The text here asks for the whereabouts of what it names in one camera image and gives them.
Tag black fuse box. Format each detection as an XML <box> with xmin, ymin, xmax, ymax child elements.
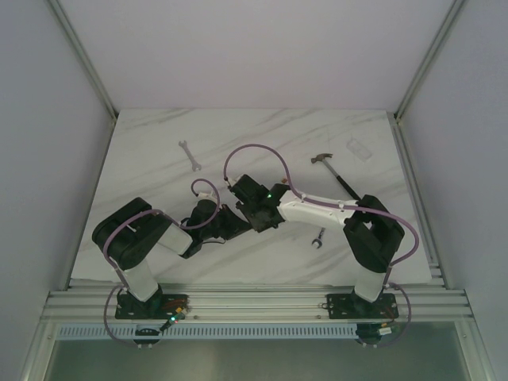
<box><xmin>246</xmin><ymin>212</ymin><xmax>284</xmax><ymax>233</ymax></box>

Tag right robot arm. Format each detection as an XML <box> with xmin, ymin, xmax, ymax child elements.
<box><xmin>229</xmin><ymin>175</ymin><xmax>405</xmax><ymax>317</ymax></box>

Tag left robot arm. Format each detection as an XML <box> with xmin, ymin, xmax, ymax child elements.
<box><xmin>92</xmin><ymin>198</ymin><xmax>252</xmax><ymax>319</ymax></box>

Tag clear plastic fuse box cover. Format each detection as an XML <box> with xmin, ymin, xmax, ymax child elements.
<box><xmin>346</xmin><ymin>138</ymin><xmax>372</xmax><ymax>162</ymax></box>

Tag small silver wrench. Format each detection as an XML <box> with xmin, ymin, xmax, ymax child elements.
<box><xmin>179</xmin><ymin>140</ymin><xmax>202</xmax><ymax>171</ymax></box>

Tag silver combination wrench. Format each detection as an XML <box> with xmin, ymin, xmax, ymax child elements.
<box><xmin>311</xmin><ymin>228</ymin><xmax>325</xmax><ymax>249</ymax></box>

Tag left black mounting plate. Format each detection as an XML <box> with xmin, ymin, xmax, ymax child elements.
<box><xmin>115</xmin><ymin>293</ymin><xmax>188</xmax><ymax>320</ymax></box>

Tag black mounting plate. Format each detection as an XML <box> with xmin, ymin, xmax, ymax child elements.
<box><xmin>323</xmin><ymin>291</ymin><xmax>399</xmax><ymax>320</ymax></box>
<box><xmin>115</xmin><ymin>293</ymin><xmax>188</xmax><ymax>320</ymax></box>

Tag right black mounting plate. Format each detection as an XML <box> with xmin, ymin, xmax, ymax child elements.
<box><xmin>323</xmin><ymin>291</ymin><xmax>399</xmax><ymax>320</ymax></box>

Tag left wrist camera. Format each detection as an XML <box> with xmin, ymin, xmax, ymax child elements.
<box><xmin>197</xmin><ymin>192</ymin><xmax>217</xmax><ymax>202</ymax></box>

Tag black handled claw hammer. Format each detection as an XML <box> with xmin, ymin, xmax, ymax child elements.
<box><xmin>310</xmin><ymin>153</ymin><xmax>360</xmax><ymax>200</ymax></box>

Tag slotted cable duct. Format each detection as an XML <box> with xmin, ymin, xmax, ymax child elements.
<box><xmin>55</xmin><ymin>321</ymin><xmax>362</xmax><ymax>341</ymax></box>

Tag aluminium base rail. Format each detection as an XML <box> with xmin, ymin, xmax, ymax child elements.
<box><xmin>40</xmin><ymin>281</ymin><xmax>474</xmax><ymax>323</ymax></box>

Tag left aluminium frame post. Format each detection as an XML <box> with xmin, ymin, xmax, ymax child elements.
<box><xmin>45</xmin><ymin>0</ymin><xmax>119</xmax><ymax>121</ymax></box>

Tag aluminium frame post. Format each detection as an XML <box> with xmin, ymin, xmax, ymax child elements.
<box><xmin>394</xmin><ymin>0</ymin><xmax>468</xmax><ymax>122</ymax></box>
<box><xmin>45</xmin><ymin>0</ymin><xmax>119</xmax><ymax>121</ymax></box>

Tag right aluminium frame post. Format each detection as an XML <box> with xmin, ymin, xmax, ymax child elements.
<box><xmin>394</xmin><ymin>0</ymin><xmax>468</xmax><ymax>122</ymax></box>

